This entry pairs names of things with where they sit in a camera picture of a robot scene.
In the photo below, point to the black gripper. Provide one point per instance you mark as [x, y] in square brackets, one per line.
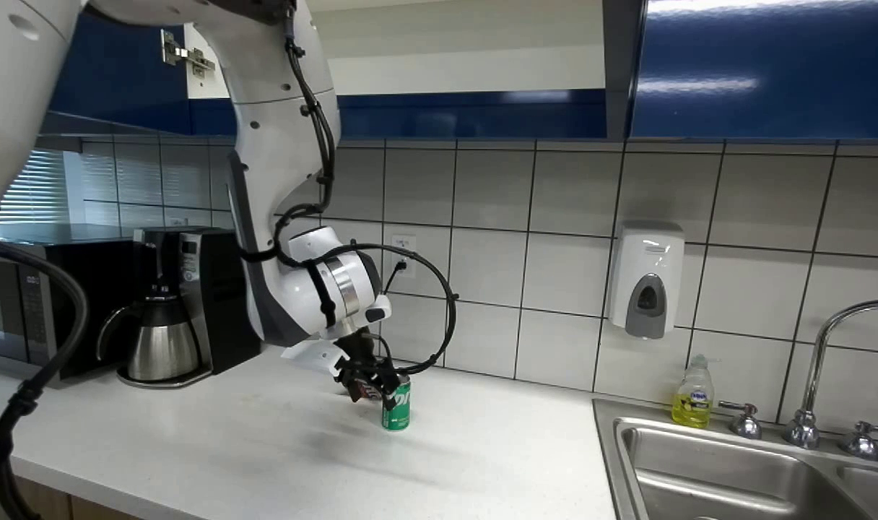
[358, 350]

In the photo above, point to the green soda can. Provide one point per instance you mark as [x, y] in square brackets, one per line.
[395, 407]

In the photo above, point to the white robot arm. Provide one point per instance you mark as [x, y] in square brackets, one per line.
[274, 126]

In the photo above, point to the metal cupboard hinge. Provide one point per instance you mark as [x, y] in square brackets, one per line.
[179, 53]

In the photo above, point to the blue cupboard door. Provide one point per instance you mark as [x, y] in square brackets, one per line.
[767, 75]
[122, 75]

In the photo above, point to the black coffee maker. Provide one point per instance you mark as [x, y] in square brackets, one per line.
[226, 289]

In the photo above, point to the steel coffee carafe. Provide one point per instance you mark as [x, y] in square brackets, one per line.
[159, 347]

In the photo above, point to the stainless steel microwave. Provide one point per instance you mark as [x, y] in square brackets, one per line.
[102, 277]

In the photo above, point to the yellow dish soap bottle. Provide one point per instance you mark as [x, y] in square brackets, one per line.
[694, 400]

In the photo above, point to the wooden base cabinet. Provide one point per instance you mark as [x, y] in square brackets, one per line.
[43, 501]

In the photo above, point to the stainless steel sink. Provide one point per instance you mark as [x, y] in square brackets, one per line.
[729, 472]

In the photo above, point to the chrome faucet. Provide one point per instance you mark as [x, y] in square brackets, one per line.
[824, 357]

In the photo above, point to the white wall outlet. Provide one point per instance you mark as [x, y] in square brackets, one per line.
[407, 253]

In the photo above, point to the white wall soap dispenser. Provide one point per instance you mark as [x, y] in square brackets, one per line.
[645, 277]

